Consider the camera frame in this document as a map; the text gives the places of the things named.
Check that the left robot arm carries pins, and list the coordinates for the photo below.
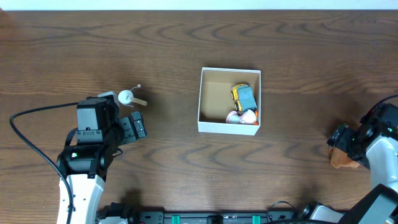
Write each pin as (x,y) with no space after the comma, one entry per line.
(88,152)

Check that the white cardboard box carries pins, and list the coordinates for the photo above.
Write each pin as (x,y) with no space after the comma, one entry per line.
(215,101)

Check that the brown plush toy orange top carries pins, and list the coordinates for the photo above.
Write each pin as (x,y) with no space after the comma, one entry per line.
(340,159)

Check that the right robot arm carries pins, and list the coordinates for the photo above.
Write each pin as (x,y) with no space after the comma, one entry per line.
(374,146)

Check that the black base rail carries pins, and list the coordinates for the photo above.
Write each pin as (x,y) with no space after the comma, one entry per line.
(121,213)

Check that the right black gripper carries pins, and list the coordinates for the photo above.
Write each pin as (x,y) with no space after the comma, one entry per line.
(346,134)

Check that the yellow grey toy truck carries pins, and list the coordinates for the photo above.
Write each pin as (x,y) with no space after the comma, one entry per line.
(243,97)

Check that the white drum toy wooden handle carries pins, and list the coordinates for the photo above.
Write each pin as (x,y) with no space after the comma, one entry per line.
(127,98)

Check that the pink duck toy with hat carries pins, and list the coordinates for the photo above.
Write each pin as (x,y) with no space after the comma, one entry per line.
(249,117)

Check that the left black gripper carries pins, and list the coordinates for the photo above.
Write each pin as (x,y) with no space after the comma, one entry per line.
(125,129)

